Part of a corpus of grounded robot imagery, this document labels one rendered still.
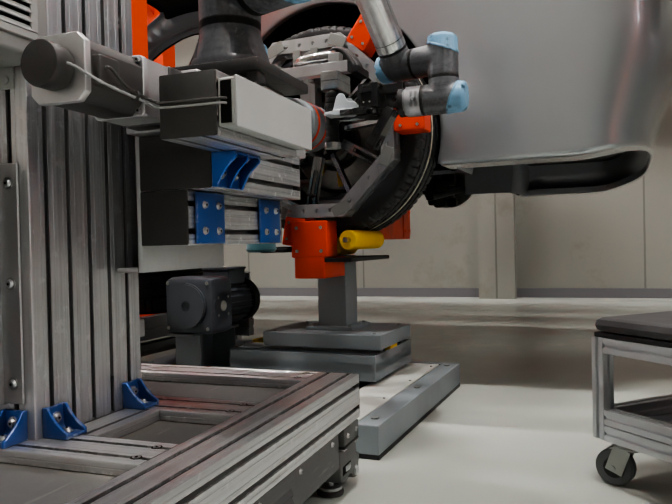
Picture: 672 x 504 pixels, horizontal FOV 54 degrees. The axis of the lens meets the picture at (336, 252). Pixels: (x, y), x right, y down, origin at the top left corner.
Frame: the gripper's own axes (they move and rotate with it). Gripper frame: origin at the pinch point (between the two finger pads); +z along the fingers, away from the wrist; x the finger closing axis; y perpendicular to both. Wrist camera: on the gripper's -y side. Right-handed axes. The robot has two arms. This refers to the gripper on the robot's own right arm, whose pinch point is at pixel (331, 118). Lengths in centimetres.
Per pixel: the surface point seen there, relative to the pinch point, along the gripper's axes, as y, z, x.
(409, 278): -62, 102, -427
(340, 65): 13.8, -2.1, -1.2
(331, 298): -50, 16, -36
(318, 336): -61, 17, -26
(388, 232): -24, 61, -238
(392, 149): -6.3, -10.1, -20.0
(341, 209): -22.7, 5.9, -20.5
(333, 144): -7.3, -1.1, 1.9
